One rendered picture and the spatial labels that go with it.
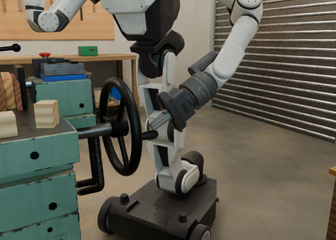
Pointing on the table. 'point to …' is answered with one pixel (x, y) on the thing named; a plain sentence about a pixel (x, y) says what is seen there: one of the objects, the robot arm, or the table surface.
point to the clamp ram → (26, 83)
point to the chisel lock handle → (11, 48)
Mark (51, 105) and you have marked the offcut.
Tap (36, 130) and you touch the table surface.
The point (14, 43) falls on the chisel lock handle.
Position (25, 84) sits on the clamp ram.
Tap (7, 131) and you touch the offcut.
